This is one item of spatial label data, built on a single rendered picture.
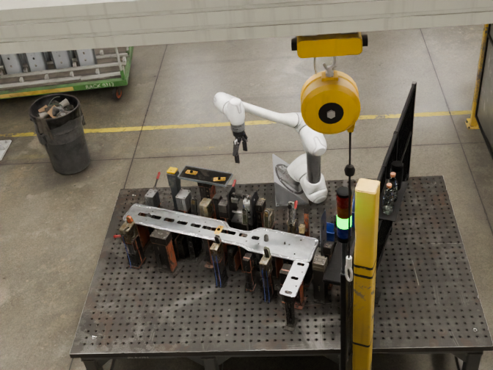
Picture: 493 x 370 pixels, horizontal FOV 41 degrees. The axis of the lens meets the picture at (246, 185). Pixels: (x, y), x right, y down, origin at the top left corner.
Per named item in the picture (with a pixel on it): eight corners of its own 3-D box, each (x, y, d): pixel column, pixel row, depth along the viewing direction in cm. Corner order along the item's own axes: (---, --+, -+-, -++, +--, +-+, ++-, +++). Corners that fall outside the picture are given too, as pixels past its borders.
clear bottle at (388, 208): (381, 213, 372) (381, 186, 360) (383, 206, 377) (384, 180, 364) (392, 216, 370) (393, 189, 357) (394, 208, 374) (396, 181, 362)
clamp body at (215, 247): (212, 286, 440) (205, 249, 418) (218, 273, 448) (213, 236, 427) (224, 289, 437) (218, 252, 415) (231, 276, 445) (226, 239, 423)
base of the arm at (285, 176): (276, 162, 502) (282, 158, 500) (298, 178, 510) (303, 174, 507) (276, 176, 488) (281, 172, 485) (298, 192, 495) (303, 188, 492)
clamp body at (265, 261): (259, 301, 426) (254, 263, 404) (265, 288, 434) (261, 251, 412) (272, 305, 423) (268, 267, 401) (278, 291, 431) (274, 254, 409)
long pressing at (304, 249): (118, 223, 454) (118, 222, 453) (134, 202, 470) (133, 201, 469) (309, 264, 407) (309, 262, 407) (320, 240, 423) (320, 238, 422)
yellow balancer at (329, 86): (304, 295, 201) (290, 35, 146) (304, 270, 209) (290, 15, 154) (362, 294, 199) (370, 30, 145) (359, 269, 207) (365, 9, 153)
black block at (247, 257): (243, 292, 433) (238, 261, 415) (249, 280, 441) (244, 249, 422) (254, 295, 430) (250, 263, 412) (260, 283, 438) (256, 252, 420)
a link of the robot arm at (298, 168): (296, 167, 506) (316, 150, 496) (307, 186, 497) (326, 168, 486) (283, 164, 495) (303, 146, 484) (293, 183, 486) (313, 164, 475)
